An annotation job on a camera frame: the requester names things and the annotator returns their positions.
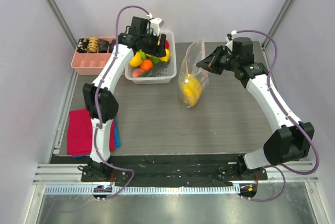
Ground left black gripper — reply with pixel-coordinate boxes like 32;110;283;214
141;30;166;58

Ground orange fruit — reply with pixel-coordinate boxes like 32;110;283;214
140;59;154;72

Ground yellow lemon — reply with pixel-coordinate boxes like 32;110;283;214
129;51;143;68

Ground pink peach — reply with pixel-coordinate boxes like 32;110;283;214
132;68;145;78

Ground clear pink zip top bag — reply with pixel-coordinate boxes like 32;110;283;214
178;38;209;108

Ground yellow banana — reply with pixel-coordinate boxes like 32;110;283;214
179;73;203;107

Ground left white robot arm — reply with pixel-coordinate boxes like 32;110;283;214
82;16;166;182

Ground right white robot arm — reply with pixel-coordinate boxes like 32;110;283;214
196;37;315;180

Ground green grapes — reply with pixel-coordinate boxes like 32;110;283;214
138;50;160;65

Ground red apple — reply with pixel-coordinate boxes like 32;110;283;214
165;40;170;49

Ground yellow pear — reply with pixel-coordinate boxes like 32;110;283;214
160;49;171;62

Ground white plastic fruit basket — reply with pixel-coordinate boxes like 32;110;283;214
125;30;177;84

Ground dark chocolate cake slice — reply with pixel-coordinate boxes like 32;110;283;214
98;39;109;53

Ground tan swirl pastry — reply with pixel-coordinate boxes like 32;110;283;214
87;37;99;53

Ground dark sushi roll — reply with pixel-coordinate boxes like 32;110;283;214
76;38;89;53

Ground pink divided tray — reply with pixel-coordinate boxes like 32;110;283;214
71;37;111;76

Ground blue folded cloth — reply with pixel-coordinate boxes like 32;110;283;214
114;117;121;148

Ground red folded cloth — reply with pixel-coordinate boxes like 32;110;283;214
66;108;116;156

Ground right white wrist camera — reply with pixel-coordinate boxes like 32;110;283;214
226;30;238;51

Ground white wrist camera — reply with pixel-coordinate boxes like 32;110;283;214
147;13;164;36
226;30;238;51

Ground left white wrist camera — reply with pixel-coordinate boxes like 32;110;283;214
147;13;164;36

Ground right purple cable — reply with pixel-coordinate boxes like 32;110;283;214
227;30;320;203

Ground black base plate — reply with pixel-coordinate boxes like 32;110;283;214
51;154;271;187

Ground white slotted cable duct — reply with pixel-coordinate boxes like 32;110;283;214
44;184;240;195

